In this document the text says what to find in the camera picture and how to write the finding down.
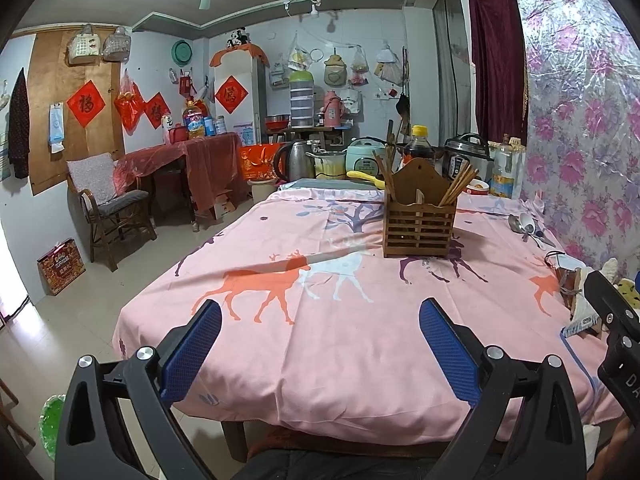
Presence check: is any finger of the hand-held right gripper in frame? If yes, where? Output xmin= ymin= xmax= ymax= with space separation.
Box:
xmin=584 ymin=270 xmax=640 ymax=333

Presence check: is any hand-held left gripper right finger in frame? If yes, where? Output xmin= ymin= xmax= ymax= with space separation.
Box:
xmin=419 ymin=297 xmax=587 ymax=480

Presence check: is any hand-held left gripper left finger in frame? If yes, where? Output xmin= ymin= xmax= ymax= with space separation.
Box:
xmin=54 ymin=299 xmax=223 ymax=480

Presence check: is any wooden chopstick holder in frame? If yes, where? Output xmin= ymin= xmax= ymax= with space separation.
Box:
xmin=382 ymin=157 xmax=458 ymax=259

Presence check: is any pile of wooden chopsticks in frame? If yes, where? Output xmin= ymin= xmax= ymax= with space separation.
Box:
xmin=374 ymin=152 xmax=480 ymax=207

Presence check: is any yellow spotted cloth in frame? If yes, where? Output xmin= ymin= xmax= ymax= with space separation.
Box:
xmin=617 ymin=280 xmax=640 ymax=311

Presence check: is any cream waffle towel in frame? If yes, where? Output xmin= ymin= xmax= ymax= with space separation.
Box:
xmin=560 ymin=280 xmax=608 ymax=338

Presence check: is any white face mask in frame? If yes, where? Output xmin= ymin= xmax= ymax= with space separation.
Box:
xmin=545 ymin=251 xmax=586 ymax=273

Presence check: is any pink deer print tablecloth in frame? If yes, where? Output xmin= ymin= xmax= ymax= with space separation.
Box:
xmin=112 ymin=187 xmax=626 ymax=446

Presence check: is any cardboard box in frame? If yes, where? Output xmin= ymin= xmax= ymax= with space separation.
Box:
xmin=207 ymin=190 xmax=236 ymax=221

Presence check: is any green bin bag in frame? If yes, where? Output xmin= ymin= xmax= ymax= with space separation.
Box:
xmin=39 ymin=394 xmax=68 ymax=453

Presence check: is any red printed box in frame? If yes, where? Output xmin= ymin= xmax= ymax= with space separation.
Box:
xmin=37 ymin=238 xmax=87 ymax=296

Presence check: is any clear cooking oil bottle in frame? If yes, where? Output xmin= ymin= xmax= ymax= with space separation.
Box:
xmin=490 ymin=134 xmax=526 ymax=199

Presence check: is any wooden armchair with cushion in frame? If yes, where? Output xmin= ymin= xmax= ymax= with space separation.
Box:
xmin=66 ymin=154 xmax=158 ymax=272

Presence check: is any beige plastic bucket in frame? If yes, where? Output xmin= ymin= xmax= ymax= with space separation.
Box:
xmin=247 ymin=179 xmax=278 ymax=206

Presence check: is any yellow plastic ladle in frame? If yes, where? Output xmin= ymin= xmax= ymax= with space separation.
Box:
xmin=347 ymin=170 xmax=386 ymax=191

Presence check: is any table with red cloth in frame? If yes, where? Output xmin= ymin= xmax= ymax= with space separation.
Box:
xmin=114 ymin=132 xmax=248 ymax=226

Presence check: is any silver black pressure cooker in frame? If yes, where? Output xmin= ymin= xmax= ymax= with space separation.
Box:
xmin=442 ymin=133 xmax=493 ymax=183

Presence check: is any floral plastic sheet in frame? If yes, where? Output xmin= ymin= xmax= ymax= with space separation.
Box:
xmin=507 ymin=0 xmax=640 ymax=281

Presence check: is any dark soy sauce bottle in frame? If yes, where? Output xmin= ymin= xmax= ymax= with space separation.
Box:
xmin=402 ymin=125 xmax=435 ymax=171

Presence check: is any red gift bag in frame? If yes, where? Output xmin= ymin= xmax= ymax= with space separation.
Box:
xmin=239 ymin=144 xmax=281 ymax=181

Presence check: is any grey folded cloth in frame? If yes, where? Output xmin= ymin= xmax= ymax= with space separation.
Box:
xmin=278 ymin=178 xmax=386 ymax=191

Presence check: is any white rice cooker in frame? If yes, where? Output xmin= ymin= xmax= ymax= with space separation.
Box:
xmin=346 ymin=137 xmax=387 ymax=176

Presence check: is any cream yellow pot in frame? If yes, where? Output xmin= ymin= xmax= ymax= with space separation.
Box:
xmin=306 ymin=150 xmax=347 ymax=181

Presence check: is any stainless steel kettle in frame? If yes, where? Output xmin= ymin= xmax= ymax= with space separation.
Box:
xmin=273 ymin=139 xmax=310 ymax=183

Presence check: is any large yellow oil bottle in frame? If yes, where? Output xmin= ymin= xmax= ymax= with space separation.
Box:
xmin=182 ymin=101 xmax=207 ymax=140

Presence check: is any small red diamond poster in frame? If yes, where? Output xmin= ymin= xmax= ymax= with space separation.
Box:
xmin=144 ymin=92 xmax=170 ymax=130

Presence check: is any black hanging ladle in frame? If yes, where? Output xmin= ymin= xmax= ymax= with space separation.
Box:
xmin=396 ymin=47 xmax=412 ymax=116

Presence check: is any white refrigerator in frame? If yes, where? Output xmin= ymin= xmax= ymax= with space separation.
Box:
xmin=212 ymin=52 xmax=268 ymax=146

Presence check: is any large red diamond poster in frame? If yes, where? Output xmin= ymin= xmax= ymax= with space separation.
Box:
xmin=215 ymin=76 xmax=249 ymax=115
xmin=66 ymin=80 xmax=107 ymax=128

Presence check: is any blue white hanging packet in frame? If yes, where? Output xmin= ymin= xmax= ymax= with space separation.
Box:
xmin=48 ymin=102 xmax=67 ymax=153

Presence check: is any pink thermos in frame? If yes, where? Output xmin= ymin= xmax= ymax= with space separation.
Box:
xmin=322 ymin=90 xmax=343 ymax=128

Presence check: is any green lid stacked container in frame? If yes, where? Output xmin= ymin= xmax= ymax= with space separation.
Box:
xmin=290 ymin=71 xmax=315 ymax=128

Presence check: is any white plastic bag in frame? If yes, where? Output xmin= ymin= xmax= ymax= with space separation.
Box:
xmin=375 ymin=42 xmax=403 ymax=86

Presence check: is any dark hanging coat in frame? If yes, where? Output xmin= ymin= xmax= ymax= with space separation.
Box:
xmin=7 ymin=67 xmax=31 ymax=180

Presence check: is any plastic bag with red contents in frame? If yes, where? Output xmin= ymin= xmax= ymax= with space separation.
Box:
xmin=350 ymin=45 xmax=370 ymax=86

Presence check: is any beige hanging pouch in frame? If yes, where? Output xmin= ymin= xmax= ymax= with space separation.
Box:
xmin=323 ymin=47 xmax=348 ymax=86

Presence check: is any orange cloth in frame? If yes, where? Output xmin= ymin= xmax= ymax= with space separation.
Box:
xmin=209 ymin=44 xmax=271 ymax=68

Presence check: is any brown wooden door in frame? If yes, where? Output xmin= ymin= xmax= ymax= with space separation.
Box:
xmin=27 ymin=30 xmax=126 ymax=196

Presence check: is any yellowish plastic bag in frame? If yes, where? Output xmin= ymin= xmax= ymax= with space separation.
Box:
xmin=286 ymin=32 xmax=312 ymax=73

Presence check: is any clear hanging bag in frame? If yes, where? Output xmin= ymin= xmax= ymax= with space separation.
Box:
xmin=101 ymin=25 xmax=132 ymax=63
xmin=66 ymin=24 xmax=101 ymax=66

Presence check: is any blue cord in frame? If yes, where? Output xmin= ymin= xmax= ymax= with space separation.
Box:
xmin=560 ymin=330 xmax=601 ymax=411

